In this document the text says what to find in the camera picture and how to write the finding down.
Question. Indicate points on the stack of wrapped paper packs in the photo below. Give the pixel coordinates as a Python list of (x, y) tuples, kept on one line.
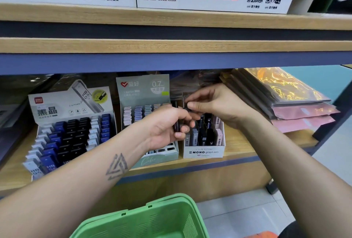
[(11, 128)]

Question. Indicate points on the white display box red label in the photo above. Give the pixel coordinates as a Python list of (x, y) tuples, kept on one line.
[(52, 106)]

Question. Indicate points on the person's left hand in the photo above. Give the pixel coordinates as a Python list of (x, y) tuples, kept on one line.
[(162, 125)]

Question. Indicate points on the person's right hand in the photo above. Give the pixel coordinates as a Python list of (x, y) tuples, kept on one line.
[(223, 103)]

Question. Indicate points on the clear plastic display box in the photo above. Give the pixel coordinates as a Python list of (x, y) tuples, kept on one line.
[(204, 151)]

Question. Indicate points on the person's right forearm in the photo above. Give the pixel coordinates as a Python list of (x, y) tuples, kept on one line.
[(305, 177)]

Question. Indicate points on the dark plastic-wrapped packs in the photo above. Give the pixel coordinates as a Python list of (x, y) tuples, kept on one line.
[(286, 92)]

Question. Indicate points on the person's left forearm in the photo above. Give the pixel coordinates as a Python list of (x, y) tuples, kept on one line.
[(55, 194)]

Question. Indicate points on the green plastic basket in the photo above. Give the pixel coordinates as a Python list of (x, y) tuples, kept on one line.
[(143, 221)]

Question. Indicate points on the pale green display box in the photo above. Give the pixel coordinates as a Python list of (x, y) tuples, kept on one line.
[(137, 84)]

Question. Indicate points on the colourful printed mat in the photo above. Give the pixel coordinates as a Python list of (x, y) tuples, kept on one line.
[(262, 235)]

